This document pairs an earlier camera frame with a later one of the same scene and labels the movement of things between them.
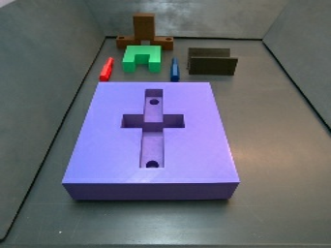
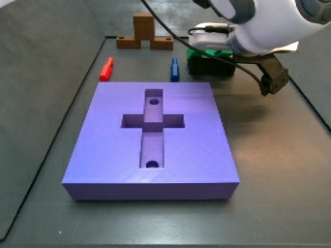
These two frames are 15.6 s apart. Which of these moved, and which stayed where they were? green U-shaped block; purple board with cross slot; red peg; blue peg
Moved: green U-shaped block
Stayed: red peg; purple board with cross slot; blue peg
